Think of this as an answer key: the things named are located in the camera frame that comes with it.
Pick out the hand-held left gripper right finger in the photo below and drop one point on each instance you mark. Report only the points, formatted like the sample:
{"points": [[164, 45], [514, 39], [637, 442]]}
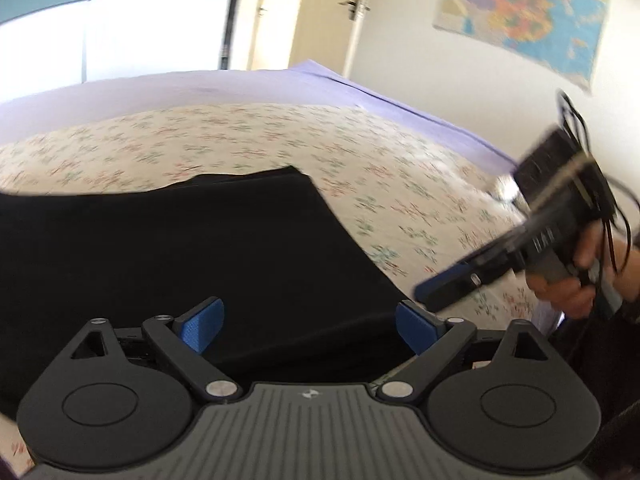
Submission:
{"points": [[417, 325]]}

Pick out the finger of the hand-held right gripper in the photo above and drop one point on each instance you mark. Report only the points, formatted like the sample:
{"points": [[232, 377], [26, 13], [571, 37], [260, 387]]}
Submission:
{"points": [[442, 285]]}

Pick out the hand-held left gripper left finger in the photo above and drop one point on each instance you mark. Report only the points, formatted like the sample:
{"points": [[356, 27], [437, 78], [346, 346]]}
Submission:
{"points": [[200, 325]]}

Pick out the black pants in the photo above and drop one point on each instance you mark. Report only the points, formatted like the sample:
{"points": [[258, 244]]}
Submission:
{"points": [[175, 250]]}

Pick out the person's right hand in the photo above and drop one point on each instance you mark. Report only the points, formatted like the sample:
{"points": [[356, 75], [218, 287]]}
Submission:
{"points": [[565, 287]]}

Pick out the floral printed blanket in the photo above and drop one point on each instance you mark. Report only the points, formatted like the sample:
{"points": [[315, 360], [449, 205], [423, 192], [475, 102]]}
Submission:
{"points": [[400, 170]]}

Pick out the person's dark clothing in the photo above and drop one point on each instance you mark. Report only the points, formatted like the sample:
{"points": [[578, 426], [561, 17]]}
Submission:
{"points": [[605, 385]]}

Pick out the lavender bed sheet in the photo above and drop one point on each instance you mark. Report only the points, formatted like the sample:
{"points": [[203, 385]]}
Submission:
{"points": [[225, 85]]}

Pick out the cream room door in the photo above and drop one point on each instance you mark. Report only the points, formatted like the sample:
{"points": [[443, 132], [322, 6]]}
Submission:
{"points": [[325, 15]]}

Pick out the sliding door wardrobe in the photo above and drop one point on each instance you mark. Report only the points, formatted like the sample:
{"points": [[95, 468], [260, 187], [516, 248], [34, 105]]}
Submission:
{"points": [[115, 20]]}

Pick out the colourful wall map poster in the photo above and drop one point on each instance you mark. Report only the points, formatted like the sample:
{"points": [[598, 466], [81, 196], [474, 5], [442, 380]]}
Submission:
{"points": [[530, 10]]}

